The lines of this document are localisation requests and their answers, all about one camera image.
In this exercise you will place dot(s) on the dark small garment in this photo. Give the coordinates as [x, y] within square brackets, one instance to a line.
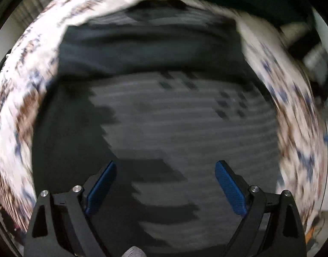
[166, 125]

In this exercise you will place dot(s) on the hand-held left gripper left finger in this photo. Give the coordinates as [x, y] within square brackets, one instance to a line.
[101, 184]

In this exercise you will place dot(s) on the floral plush blanket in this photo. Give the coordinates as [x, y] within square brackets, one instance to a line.
[27, 85]

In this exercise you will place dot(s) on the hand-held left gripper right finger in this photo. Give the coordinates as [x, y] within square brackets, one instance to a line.
[229, 184]

